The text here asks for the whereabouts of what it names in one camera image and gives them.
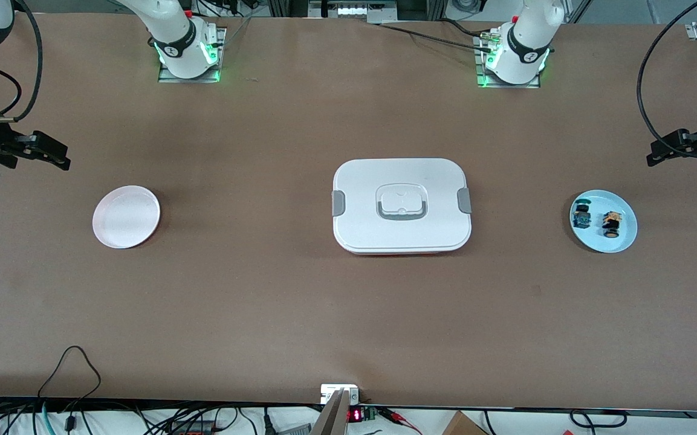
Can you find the white lunch box grey clips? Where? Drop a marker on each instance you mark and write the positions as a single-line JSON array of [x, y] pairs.
[[402, 181]]

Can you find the orange push button switch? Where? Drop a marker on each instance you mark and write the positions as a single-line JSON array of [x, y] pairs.
[[612, 223]]

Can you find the brown cardboard box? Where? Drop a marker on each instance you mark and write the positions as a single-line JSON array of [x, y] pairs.
[[463, 425]]

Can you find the blue push button switch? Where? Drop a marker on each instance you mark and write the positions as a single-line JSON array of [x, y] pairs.
[[582, 216]]

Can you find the red digit display board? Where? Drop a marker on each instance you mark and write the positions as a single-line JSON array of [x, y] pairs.
[[357, 415]]

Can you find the light blue round plate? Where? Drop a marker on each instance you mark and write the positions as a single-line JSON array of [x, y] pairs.
[[596, 238]]

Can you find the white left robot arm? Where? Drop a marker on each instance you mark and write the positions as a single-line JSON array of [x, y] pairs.
[[520, 57]]

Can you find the pale pink round plate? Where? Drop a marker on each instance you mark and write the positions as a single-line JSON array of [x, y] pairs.
[[124, 217]]

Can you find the red black power strip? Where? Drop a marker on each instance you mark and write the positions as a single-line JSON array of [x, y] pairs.
[[191, 428]]

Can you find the white socket strip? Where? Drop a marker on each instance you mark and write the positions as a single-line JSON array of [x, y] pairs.
[[351, 11]]

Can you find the small white bracket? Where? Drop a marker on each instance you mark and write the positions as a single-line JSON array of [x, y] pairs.
[[339, 389]]

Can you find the aluminium profile bar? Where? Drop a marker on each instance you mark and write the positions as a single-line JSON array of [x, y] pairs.
[[331, 417]]

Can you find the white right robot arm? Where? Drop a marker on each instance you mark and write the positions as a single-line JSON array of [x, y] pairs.
[[179, 54]]

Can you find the red clip leads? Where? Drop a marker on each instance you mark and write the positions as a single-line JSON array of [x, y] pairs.
[[399, 418]]

